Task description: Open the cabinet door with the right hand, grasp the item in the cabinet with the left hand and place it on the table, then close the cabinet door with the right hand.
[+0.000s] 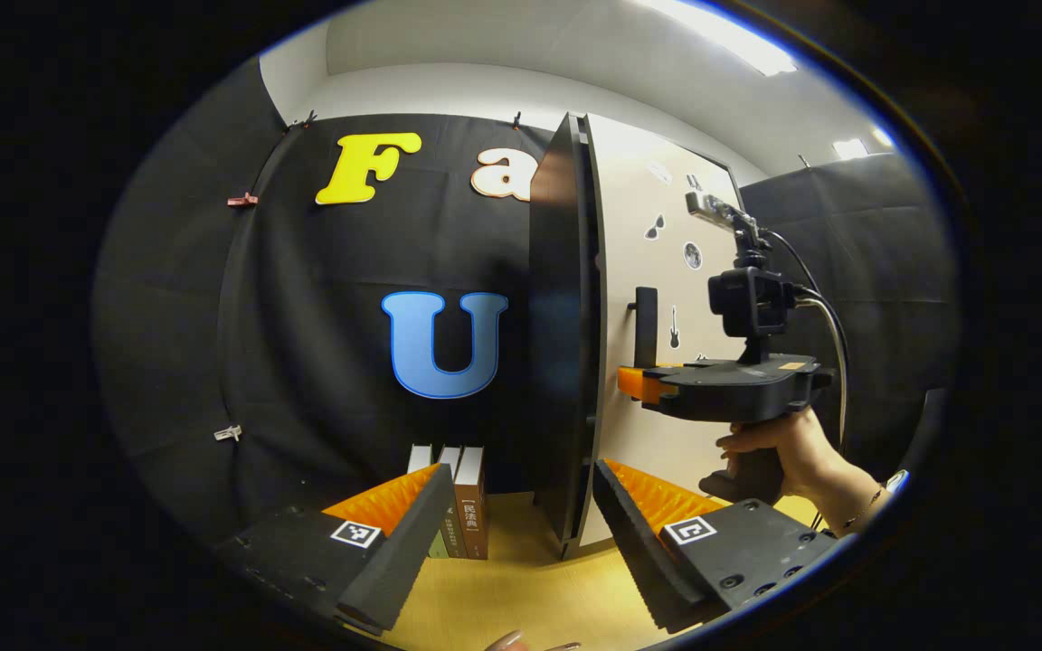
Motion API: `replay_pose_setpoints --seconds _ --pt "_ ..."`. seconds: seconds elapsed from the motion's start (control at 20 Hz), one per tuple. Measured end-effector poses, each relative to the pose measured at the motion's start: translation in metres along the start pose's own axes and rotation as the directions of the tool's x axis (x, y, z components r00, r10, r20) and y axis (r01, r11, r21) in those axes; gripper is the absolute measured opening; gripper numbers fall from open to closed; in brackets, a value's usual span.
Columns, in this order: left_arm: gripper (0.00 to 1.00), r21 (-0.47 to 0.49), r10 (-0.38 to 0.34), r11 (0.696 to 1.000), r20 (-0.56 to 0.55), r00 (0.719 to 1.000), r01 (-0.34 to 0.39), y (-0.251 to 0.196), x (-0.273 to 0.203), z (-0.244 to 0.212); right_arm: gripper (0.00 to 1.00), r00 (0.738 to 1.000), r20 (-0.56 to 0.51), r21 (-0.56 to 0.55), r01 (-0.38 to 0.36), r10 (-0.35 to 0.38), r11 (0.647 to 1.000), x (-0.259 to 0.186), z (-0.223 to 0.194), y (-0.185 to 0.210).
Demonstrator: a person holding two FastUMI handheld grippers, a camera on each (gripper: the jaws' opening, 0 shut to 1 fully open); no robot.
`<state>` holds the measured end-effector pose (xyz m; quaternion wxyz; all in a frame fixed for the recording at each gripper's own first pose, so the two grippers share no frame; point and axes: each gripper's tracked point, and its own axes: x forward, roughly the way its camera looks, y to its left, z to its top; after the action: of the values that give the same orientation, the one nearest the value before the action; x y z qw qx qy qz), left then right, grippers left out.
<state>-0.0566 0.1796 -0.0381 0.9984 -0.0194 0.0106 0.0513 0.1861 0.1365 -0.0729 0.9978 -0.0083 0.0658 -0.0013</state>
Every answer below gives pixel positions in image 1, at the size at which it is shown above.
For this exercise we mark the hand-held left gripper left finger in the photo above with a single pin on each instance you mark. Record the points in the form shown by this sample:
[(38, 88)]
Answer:
[(408, 561)]

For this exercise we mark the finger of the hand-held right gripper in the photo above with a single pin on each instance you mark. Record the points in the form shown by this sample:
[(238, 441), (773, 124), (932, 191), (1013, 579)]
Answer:
[(643, 384)]

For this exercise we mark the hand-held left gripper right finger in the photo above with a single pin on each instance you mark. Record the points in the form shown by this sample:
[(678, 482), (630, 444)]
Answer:
[(643, 561)]

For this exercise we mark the brown book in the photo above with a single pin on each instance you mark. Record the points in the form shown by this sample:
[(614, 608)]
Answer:
[(471, 506)]

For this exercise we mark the white book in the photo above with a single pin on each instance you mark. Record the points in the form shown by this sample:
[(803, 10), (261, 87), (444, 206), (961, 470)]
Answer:
[(451, 470), (420, 457)]

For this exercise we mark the white clip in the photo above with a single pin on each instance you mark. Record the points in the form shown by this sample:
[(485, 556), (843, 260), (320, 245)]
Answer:
[(227, 433)]

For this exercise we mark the square ceiling light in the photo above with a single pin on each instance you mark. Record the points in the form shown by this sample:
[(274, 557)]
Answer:
[(849, 148)]

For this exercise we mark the black backdrop cloth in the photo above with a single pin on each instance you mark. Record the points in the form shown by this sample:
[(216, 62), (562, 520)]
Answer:
[(304, 316)]

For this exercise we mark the long ceiling light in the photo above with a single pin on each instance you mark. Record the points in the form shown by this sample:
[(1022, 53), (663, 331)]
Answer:
[(729, 34)]

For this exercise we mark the red clip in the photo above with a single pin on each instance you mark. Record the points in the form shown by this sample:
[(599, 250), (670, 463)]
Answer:
[(242, 199)]

